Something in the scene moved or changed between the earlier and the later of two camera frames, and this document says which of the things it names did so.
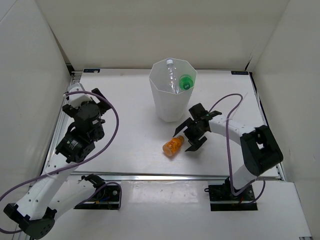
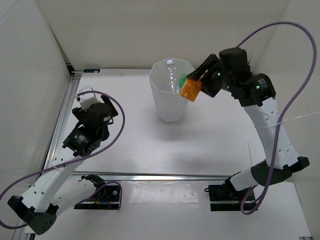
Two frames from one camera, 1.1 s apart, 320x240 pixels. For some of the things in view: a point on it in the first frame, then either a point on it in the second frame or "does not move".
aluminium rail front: (161, 175) does not move
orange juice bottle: (172, 146) -> (190, 89)
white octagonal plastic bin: (172, 107) does not move
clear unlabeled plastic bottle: (173, 76) does not move
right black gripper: (187, 132) -> (210, 64)
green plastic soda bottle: (185, 81) does not move
